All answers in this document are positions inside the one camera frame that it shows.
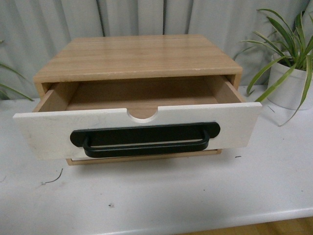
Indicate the white-front wooden drawer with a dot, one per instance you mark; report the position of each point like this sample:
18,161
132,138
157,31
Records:
73,106

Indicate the wooden drawer cabinet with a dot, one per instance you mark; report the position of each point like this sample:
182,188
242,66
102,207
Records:
136,57

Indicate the white plant pot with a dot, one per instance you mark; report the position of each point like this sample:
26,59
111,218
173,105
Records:
288,94

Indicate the grey-white curtain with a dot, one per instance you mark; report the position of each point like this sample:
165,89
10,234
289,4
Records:
33,31

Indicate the green spider plant right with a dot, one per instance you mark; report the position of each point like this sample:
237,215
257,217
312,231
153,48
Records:
291,50

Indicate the green plant leaves left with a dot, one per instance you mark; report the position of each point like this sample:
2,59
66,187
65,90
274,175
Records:
13,84

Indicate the black metal drawer handle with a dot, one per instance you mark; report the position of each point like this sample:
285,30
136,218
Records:
145,140

